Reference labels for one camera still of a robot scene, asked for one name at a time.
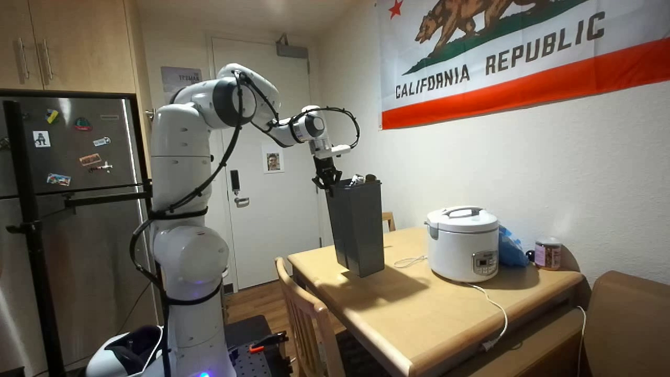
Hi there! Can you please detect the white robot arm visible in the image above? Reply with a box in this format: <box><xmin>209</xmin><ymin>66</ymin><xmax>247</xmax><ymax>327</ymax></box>
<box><xmin>84</xmin><ymin>62</ymin><xmax>348</xmax><ymax>377</ymax></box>

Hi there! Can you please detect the wooden chair near robot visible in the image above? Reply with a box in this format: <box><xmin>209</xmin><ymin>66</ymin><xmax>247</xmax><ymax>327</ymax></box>
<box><xmin>275</xmin><ymin>257</ymin><xmax>346</xmax><ymax>377</ymax></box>

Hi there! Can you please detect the white door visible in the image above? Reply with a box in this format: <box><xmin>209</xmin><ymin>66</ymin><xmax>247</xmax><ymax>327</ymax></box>
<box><xmin>209</xmin><ymin>37</ymin><xmax>321</xmax><ymax>292</ymax></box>

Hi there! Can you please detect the white power cable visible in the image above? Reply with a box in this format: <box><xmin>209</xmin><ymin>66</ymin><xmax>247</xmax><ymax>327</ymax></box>
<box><xmin>471</xmin><ymin>283</ymin><xmax>512</xmax><ymax>352</ymax></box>

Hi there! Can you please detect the white rice cooker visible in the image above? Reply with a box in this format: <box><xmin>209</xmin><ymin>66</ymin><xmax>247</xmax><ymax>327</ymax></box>
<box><xmin>428</xmin><ymin>206</ymin><xmax>498</xmax><ymax>283</ymax></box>

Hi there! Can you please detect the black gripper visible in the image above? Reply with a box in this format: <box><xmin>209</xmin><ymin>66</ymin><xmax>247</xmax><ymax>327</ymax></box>
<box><xmin>313</xmin><ymin>157</ymin><xmax>343</xmax><ymax>191</ymax></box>

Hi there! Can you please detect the stainless steel refrigerator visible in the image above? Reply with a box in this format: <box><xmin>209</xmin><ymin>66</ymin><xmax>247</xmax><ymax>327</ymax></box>
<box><xmin>0</xmin><ymin>90</ymin><xmax>160</xmax><ymax>377</ymax></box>

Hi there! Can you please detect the dark grey landfill bin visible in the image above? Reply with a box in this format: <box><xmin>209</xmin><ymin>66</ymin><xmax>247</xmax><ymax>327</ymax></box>
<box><xmin>328</xmin><ymin>176</ymin><xmax>384</xmax><ymax>276</ymax></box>

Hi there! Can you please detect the brown sofa armrest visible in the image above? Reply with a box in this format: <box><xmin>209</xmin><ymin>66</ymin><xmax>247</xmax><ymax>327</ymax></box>
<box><xmin>585</xmin><ymin>271</ymin><xmax>670</xmax><ymax>377</ymax></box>

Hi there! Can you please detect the California Republic flag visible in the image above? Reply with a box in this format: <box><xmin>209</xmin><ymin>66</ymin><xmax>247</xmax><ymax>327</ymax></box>
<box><xmin>379</xmin><ymin>0</ymin><xmax>670</xmax><ymax>129</ymax></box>

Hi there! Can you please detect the pink mug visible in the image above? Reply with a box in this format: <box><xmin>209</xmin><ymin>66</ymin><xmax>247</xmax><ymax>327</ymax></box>
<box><xmin>534</xmin><ymin>239</ymin><xmax>563</xmax><ymax>271</ymax></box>

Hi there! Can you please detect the wooden upper cabinet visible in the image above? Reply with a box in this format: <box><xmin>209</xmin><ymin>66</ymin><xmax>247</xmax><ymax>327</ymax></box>
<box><xmin>0</xmin><ymin>0</ymin><xmax>139</xmax><ymax>93</ymax></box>

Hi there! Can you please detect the blue plastic bag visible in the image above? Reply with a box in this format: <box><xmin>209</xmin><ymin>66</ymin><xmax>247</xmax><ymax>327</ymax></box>
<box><xmin>498</xmin><ymin>226</ymin><xmax>531</xmax><ymax>268</ymax></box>

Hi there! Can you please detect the wooden chair behind table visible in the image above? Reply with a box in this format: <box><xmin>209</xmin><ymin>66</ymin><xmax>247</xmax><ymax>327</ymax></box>
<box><xmin>381</xmin><ymin>211</ymin><xmax>396</xmax><ymax>233</ymax></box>

